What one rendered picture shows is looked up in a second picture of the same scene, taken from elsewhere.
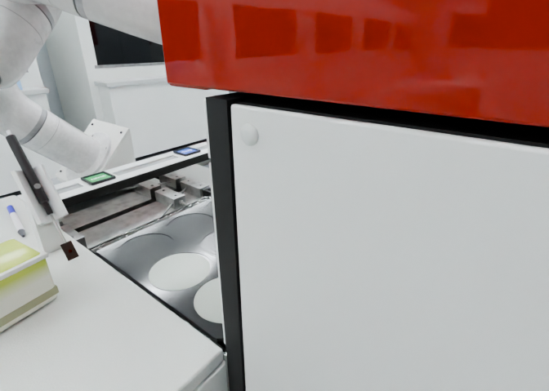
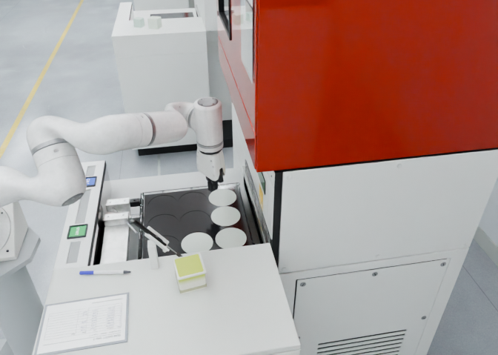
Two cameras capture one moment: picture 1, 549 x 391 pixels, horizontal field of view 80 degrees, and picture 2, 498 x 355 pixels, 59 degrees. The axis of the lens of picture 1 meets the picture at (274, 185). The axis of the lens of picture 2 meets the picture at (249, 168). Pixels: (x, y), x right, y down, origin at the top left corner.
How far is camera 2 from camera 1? 108 cm
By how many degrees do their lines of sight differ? 43
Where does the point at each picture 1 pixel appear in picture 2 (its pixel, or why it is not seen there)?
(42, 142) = not seen: outside the picture
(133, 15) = (172, 138)
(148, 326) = (242, 253)
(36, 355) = (227, 279)
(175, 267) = (193, 243)
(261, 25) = (293, 156)
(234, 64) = (284, 164)
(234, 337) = (276, 234)
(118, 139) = not seen: hidden behind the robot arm
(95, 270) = not seen: hidden behind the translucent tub
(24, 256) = (196, 257)
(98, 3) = (159, 140)
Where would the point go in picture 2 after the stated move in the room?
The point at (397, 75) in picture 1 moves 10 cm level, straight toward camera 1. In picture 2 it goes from (322, 161) to (346, 180)
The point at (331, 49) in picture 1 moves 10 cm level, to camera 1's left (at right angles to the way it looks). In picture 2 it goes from (310, 158) to (287, 175)
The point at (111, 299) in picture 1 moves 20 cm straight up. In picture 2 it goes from (217, 257) to (214, 203)
